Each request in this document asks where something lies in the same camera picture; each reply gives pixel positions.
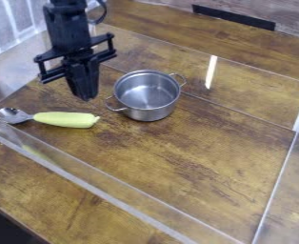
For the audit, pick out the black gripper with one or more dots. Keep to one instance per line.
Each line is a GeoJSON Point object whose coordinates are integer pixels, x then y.
{"type": "Point", "coordinates": [68, 29]}

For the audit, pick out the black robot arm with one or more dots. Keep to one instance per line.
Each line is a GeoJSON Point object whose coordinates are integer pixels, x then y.
{"type": "Point", "coordinates": [68, 2]}

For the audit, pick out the small steel pot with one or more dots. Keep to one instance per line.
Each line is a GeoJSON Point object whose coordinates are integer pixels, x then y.
{"type": "Point", "coordinates": [147, 94]}

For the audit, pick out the clear acrylic enclosure wall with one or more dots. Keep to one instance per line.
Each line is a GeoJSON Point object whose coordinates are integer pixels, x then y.
{"type": "Point", "coordinates": [205, 177]}

